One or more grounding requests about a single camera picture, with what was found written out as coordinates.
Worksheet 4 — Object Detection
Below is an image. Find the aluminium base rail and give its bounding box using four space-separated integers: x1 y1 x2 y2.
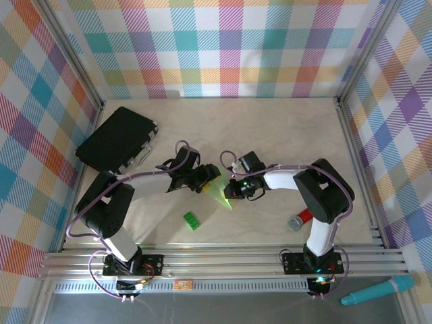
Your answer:
36 248 409 281

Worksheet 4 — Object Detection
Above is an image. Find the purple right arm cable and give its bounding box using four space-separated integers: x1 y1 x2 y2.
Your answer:
219 151 356 301

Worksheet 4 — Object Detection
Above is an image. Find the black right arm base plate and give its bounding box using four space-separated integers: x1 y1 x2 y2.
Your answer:
281 252 344 275

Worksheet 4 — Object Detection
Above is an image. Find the black carrying case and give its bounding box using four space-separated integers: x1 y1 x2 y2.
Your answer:
74 106 159 176

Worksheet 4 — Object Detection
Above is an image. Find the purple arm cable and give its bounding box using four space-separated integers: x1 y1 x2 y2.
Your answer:
219 151 356 301
67 140 190 301

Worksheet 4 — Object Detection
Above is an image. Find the slotted grey cable duct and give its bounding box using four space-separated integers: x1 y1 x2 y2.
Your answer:
53 281 310 294

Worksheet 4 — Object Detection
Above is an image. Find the aluminium side rail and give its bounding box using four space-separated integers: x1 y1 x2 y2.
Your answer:
335 97 385 249
59 101 105 252

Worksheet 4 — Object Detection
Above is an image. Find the aluminium corner post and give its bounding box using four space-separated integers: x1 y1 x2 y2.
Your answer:
35 0 106 111
335 0 406 105

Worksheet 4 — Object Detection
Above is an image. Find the green toy building brick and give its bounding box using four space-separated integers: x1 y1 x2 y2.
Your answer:
182 211 200 231

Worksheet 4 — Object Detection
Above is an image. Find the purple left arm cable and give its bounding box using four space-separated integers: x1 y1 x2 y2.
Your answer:
67 140 190 301

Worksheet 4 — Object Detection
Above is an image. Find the red glitter tube silver cap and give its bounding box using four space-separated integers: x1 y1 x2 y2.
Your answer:
287 208 313 232

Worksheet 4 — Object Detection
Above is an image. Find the teal marker pen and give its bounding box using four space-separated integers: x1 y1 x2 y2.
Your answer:
340 275 414 306

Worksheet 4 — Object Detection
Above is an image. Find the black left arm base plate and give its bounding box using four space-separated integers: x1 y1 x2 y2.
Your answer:
102 253 165 278

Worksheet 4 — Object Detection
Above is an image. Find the light green paper sheet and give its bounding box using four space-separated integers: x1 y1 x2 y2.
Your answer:
205 177 237 211

